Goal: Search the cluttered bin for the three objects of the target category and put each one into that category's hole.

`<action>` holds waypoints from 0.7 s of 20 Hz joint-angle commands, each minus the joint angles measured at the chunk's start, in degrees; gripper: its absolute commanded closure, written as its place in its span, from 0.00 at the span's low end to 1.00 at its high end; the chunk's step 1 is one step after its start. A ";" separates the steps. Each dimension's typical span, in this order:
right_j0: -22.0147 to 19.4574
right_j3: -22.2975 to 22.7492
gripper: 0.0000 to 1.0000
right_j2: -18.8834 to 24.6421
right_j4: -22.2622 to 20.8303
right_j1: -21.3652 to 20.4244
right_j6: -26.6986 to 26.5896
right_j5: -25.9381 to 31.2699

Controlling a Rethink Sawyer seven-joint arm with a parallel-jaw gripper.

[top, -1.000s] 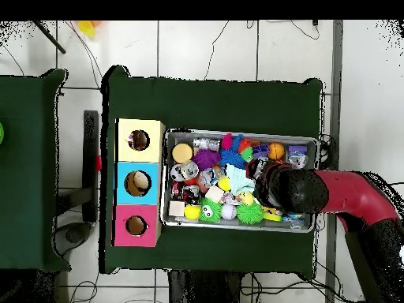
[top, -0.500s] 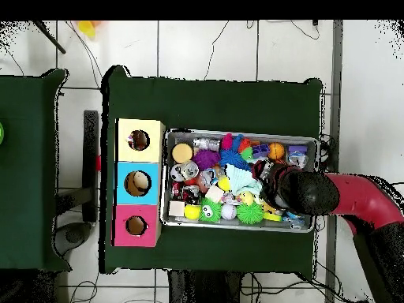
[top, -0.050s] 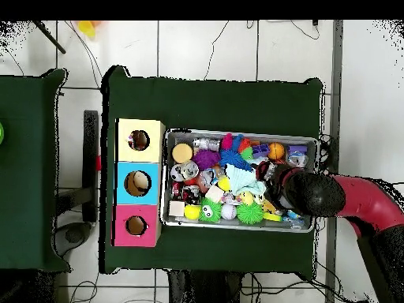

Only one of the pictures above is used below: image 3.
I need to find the wooden box with three holes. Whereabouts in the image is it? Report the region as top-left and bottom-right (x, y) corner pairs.
(111, 118), (166, 248)

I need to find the yellow object on floor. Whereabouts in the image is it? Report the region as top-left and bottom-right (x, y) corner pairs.
(77, 21), (97, 39)

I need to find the green spiky toy with eyes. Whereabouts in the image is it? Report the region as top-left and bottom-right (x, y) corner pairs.
(198, 196), (223, 223)

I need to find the white baseball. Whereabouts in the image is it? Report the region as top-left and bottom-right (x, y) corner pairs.
(220, 203), (238, 221)

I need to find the purple spiky ball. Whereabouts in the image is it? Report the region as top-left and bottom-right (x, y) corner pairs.
(192, 148), (221, 171)

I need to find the light blue knitted cloth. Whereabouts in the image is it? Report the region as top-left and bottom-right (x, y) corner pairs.
(224, 163), (267, 196)

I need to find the blue spiky ball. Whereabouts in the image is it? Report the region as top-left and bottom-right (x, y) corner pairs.
(218, 148), (253, 173)

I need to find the crushed drink can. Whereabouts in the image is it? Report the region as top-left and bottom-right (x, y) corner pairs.
(179, 160), (200, 181)

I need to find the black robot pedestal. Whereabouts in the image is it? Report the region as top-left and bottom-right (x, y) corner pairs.
(168, 269), (244, 303)

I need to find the green spiky ball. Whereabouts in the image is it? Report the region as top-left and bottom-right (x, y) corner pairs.
(236, 201), (265, 226)

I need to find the small basketball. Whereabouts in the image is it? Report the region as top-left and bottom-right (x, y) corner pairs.
(267, 142), (286, 160)

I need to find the dark green side tablecloth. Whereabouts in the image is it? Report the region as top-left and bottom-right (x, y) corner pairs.
(0, 68), (72, 273)

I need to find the black rod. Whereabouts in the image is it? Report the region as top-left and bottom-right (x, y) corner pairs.
(32, 21), (67, 54)

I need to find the orange round sponge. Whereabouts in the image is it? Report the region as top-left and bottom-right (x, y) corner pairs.
(171, 143), (194, 164)

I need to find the black upright panel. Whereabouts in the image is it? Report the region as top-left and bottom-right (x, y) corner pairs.
(82, 110), (99, 223)

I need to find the grey round base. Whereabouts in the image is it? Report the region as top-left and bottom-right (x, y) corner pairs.
(53, 221), (93, 257)

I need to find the shallow mesh bin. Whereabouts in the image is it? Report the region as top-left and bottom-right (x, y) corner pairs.
(159, 127), (319, 234)

